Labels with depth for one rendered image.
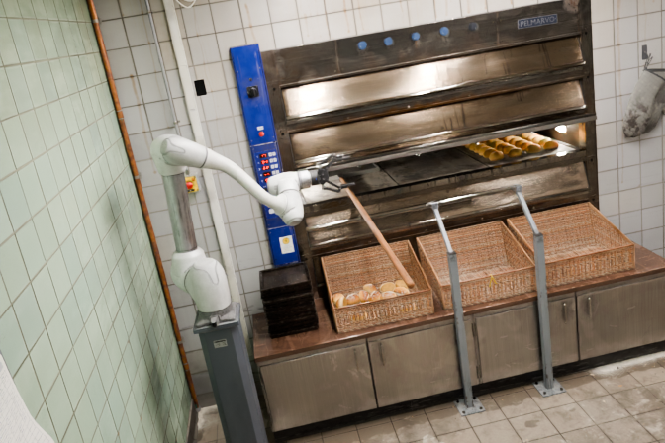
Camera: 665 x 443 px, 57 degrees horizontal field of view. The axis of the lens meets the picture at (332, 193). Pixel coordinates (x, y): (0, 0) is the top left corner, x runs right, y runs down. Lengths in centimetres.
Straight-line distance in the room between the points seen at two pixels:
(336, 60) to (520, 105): 114
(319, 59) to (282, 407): 193
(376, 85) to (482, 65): 64
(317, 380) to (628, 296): 183
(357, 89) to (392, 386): 168
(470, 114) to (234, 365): 197
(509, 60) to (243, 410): 242
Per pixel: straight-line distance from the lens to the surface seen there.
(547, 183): 404
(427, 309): 344
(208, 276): 277
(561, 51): 394
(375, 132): 359
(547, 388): 385
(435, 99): 366
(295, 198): 289
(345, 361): 343
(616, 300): 386
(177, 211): 289
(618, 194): 431
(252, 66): 343
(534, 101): 390
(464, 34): 370
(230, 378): 297
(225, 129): 350
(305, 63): 350
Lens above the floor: 224
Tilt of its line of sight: 16 degrees down
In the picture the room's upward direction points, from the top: 10 degrees counter-clockwise
